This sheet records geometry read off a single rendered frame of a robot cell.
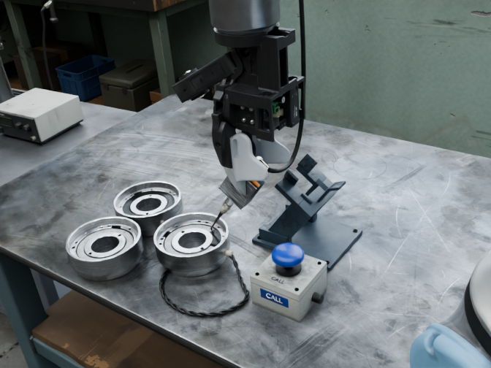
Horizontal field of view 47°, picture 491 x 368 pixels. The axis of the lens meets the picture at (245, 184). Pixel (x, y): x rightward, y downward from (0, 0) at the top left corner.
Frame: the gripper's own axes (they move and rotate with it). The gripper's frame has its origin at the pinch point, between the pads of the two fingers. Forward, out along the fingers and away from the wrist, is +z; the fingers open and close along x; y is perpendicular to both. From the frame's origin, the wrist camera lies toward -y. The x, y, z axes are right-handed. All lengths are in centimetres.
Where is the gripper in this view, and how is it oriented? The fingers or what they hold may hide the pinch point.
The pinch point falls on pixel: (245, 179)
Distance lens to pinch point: 72.5
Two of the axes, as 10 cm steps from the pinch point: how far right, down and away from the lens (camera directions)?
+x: 5.8, -4.6, 6.7
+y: 8.1, 2.5, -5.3
